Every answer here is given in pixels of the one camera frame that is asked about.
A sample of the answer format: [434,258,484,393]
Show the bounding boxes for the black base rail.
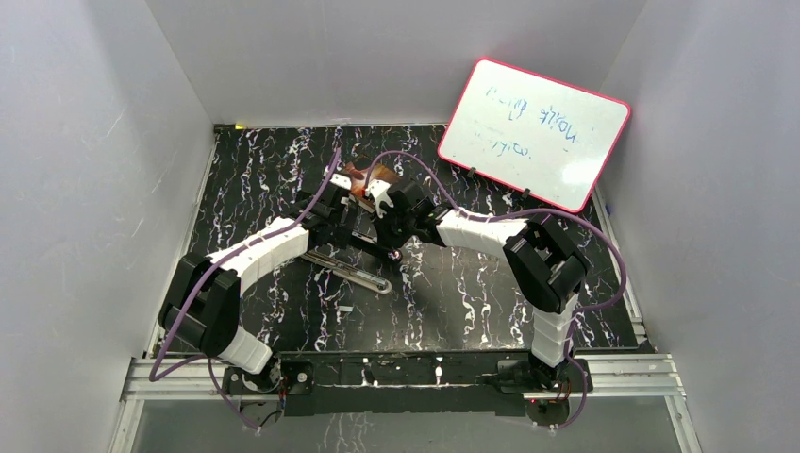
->
[222,349,594,423]

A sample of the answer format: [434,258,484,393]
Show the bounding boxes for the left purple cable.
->
[148,145,343,432]

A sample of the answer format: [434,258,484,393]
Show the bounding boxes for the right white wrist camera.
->
[365,179,394,218]

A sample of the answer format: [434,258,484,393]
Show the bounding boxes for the pink framed whiteboard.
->
[438,59,631,213]

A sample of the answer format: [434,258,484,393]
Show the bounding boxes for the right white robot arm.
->
[365,180,590,391]

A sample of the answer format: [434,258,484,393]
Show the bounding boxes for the dark paperback book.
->
[342,161,400,198]

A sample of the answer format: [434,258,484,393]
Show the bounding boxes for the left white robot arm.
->
[158,175,351,393]

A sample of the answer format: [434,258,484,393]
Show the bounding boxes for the black stapler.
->
[349,231,403,262]

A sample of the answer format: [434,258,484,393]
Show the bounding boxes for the beige stapler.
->
[301,251,392,294]

